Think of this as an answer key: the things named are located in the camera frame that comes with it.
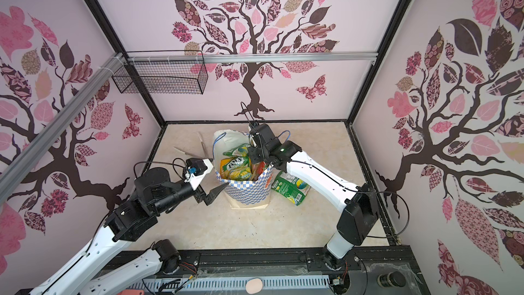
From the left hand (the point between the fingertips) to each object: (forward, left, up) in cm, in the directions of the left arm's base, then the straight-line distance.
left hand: (217, 174), depth 64 cm
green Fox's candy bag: (+9, -27, -27) cm, 39 cm away
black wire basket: (+53, +31, +5) cm, 62 cm away
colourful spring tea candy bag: (+13, -4, -15) cm, 20 cm away
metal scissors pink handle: (+29, +17, -29) cm, 44 cm away
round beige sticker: (-27, -11, -29) cm, 41 cm away
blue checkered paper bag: (-1, -7, -12) cm, 14 cm away
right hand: (+16, -11, -6) cm, 20 cm away
